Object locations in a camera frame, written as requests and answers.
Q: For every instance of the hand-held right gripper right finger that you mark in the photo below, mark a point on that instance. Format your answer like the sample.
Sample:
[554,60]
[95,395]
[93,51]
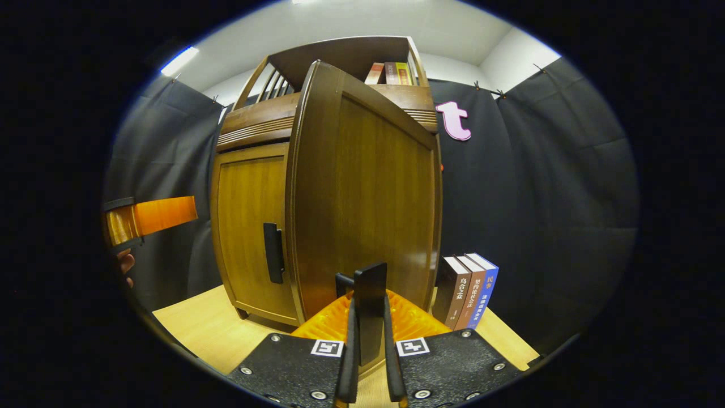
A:
[453,368]

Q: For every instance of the yellow and red book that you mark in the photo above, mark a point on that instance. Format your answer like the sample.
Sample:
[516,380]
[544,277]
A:
[403,73]

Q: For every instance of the wooden cabinet door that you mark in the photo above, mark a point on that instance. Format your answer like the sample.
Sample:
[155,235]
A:
[246,204]
[368,187]

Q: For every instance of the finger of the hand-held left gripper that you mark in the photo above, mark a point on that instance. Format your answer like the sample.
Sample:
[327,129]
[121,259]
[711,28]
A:
[158,218]

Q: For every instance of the wooden cabinet drawer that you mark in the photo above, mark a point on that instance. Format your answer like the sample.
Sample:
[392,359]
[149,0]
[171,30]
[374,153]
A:
[255,122]

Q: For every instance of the wooden double-door shoe cabinet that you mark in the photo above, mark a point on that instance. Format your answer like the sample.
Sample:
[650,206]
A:
[255,187]

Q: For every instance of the long ceiling light strip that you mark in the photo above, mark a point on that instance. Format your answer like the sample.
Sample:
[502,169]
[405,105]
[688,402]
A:
[179,61]

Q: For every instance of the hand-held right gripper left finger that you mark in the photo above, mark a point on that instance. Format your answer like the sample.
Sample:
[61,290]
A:
[294,368]

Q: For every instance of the blue book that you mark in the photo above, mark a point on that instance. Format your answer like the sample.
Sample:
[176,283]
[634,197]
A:
[486,289]

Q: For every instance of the dark red book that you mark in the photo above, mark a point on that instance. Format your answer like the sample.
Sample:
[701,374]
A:
[391,73]

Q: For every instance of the dark brown book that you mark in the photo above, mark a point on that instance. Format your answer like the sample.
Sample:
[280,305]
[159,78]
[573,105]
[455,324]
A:
[450,294]

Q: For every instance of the black backdrop cloth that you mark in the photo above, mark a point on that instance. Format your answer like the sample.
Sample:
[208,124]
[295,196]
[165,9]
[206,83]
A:
[538,198]

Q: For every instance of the light brown book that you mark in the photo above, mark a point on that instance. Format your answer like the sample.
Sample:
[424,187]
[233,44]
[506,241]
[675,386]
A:
[470,294]

